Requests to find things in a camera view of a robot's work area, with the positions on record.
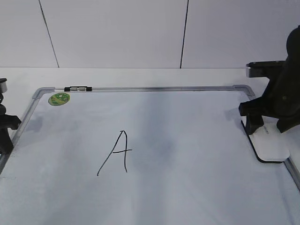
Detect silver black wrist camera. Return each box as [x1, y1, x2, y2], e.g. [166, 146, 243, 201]
[0, 78, 8, 94]
[246, 60, 284, 79]

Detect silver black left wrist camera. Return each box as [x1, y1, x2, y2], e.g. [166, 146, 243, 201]
[0, 78, 8, 94]

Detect black silver board hanger clip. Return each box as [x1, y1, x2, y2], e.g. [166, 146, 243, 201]
[64, 86, 92, 92]

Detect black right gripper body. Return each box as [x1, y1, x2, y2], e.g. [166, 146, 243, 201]
[239, 27, 300, 118]

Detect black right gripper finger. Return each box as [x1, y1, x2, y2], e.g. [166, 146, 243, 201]
[277, 116, 300, 133]
[245, 114, 264, 135]

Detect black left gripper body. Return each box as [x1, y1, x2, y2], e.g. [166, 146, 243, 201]
[0, 93, 21, 154]

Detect white black-felt board eraser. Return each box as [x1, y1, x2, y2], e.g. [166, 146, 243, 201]
[246, 116, 290, 163]

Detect white framed whiteboard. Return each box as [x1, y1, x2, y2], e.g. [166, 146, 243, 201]
[0, 85, 300, 225]

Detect round green magnet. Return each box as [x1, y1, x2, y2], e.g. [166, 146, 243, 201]
[48, 93, 70, 106]

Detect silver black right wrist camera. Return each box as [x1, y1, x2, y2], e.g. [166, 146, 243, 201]
[246, 60, 284, 79]

